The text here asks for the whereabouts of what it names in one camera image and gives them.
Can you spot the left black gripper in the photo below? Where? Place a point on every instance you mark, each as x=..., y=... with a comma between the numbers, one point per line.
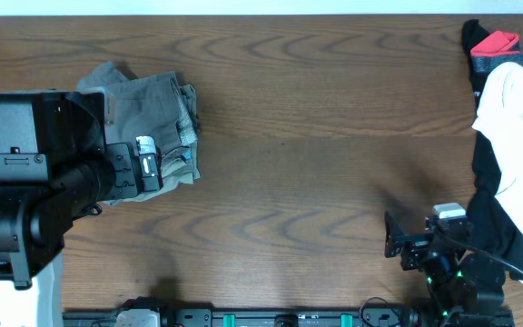
x=123, y=170

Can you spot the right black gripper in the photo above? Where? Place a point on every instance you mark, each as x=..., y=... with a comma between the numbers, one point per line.
x=417, y=245

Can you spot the grey shorts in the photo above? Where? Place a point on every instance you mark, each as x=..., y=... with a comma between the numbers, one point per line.
x=106, y=75

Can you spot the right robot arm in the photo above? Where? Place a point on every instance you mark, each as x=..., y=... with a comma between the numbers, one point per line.
x=465, y=288

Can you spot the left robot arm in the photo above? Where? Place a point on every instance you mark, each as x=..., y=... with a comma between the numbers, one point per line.
x=57, y=166

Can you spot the folded khaki shorts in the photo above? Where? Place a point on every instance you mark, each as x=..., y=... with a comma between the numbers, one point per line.
x=180, y=168

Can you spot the black garment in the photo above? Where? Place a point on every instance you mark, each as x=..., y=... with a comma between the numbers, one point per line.
x=493, y=230

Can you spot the red and grey garment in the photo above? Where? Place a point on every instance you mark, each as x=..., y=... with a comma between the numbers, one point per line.
x=496, y=49

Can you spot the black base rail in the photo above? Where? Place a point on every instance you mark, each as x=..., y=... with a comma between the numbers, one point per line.
x=374, y=312

